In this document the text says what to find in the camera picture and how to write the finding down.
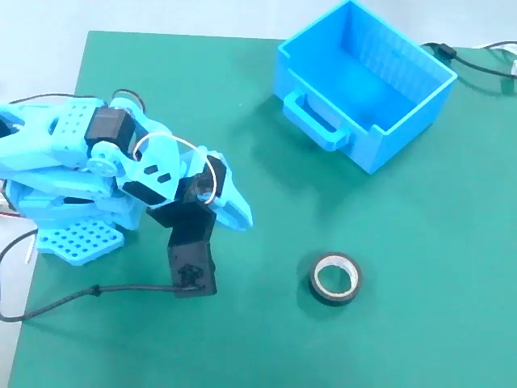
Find black camera cable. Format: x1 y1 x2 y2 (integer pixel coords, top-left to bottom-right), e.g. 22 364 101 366
0 284 203 323

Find white and red base wires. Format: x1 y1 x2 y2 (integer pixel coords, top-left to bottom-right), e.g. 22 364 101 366
0 200 38 264

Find thin black arm wire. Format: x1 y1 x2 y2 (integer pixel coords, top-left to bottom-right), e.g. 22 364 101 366
109 87 147 115

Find black cable with ferrite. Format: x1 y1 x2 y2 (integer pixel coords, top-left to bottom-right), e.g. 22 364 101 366
419 41 517 78

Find thin black base cable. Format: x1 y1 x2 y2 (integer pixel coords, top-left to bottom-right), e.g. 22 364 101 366
0 228 42 266

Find thin white wire loop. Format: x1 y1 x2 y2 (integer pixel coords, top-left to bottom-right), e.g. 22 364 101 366
132 132 218 205

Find black electrical tape roll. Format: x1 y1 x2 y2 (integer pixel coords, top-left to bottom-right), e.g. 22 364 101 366
309 251 364 307

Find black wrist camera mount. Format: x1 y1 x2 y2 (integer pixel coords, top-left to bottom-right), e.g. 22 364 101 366
145 175 218 299

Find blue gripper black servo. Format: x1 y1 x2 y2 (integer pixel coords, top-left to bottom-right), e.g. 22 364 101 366
179 151 254 234

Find green cutting mat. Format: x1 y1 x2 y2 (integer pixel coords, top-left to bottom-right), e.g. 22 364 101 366
7 31 517 388

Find blue plastic box with handle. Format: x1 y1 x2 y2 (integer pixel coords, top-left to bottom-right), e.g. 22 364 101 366
276 0 459 175

